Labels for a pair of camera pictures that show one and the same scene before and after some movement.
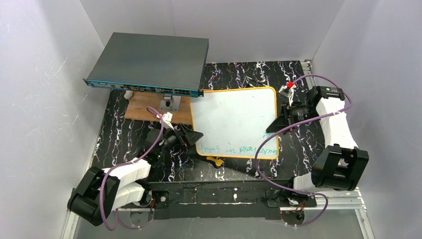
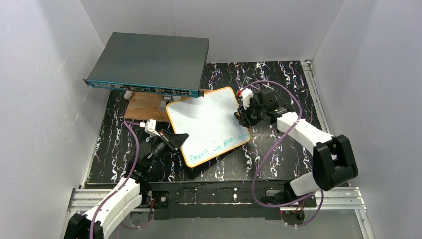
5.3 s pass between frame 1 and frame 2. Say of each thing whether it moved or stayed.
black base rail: stayed
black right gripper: moved
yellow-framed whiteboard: moved
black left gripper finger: moved
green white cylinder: stayed
